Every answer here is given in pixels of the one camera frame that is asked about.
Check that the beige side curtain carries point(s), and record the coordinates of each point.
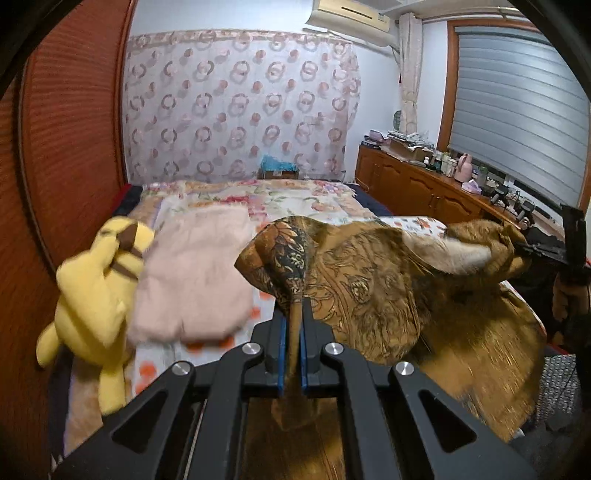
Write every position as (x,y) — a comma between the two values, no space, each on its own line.
(411,55)

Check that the pink tissue pack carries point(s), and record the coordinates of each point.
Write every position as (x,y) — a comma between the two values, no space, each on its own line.
(472,187)

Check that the cardboard box with clutter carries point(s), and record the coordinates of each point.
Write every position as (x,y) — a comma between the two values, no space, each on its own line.
(409,147)

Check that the floral quilt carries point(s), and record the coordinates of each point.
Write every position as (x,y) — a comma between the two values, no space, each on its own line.
(267,200)

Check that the pink bottle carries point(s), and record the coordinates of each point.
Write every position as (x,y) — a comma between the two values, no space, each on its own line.
(464,169)

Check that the wooden sideboard cabinet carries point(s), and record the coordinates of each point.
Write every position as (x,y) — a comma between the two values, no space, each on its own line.
(409,190)

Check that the black patterned fabric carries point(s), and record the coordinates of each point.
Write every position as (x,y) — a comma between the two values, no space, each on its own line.
(559,389)

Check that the wall air conditioner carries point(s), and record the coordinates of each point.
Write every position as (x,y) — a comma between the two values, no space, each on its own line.
(354,19)

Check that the pink folded garment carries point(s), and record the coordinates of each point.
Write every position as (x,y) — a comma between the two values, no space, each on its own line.
(189,289)

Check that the circle pattern lace curtain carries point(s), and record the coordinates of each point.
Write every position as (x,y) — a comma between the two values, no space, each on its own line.
(209,105)

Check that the yellow plush toy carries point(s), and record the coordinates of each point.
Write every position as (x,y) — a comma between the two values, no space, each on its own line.
(97,289)

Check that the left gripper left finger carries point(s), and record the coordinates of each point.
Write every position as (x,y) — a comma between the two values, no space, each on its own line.
(190,422)

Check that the right hand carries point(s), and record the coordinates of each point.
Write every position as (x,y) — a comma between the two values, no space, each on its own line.
(569,300)

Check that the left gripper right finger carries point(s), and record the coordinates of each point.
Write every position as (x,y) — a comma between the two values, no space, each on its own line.
(395,422)

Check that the grey window blind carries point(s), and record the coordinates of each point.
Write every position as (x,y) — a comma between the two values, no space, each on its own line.
(520,109)

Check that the brown gold patterned shirt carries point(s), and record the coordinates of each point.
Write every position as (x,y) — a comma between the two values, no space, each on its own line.
(440,302)

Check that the blue item on box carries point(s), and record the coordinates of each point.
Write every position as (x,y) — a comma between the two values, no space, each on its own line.
(271,168)

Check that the wooden louvered wardrobe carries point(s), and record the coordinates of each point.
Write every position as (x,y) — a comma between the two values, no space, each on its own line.
(61,167)

